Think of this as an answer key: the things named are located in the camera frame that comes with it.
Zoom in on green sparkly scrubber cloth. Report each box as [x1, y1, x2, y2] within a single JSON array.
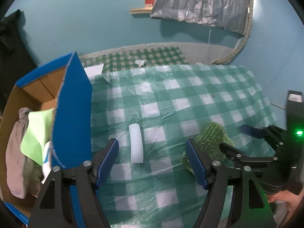
[[194, 121, 235, 162]]

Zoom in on person's right hand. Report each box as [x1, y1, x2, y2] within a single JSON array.
[[267, 190, 303, 215]]

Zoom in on white blue sock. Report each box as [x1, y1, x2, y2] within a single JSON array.
[[41, 141, 53, 184]]

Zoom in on light green cloth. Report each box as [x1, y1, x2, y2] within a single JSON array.
[[20, 108, 54, 166]]

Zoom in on green checkered plastic tablecloth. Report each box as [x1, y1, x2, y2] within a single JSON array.
[[91, 65, 276, 227]]

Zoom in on green checkered floor mat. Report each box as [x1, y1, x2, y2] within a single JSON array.
[[80, 47, 188, 73]]

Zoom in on blue cardboard box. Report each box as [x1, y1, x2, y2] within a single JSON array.
[[1, 51, 92, 224]]

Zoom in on crumpled white paper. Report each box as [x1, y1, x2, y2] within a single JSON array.
[[135, 59, 147, 67]]

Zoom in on grey crinkled curtain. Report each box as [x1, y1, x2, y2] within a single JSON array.
[[150, 0, 249, 35]]

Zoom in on white paper sheet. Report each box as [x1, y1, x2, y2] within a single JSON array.
[[84, 63, 104, 79]]

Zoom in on black hanging clothes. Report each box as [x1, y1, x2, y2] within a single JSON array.
[[1, 9, 37, 113]]

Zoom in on white cable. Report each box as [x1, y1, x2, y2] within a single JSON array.
[[270, 101, 288, 110]]

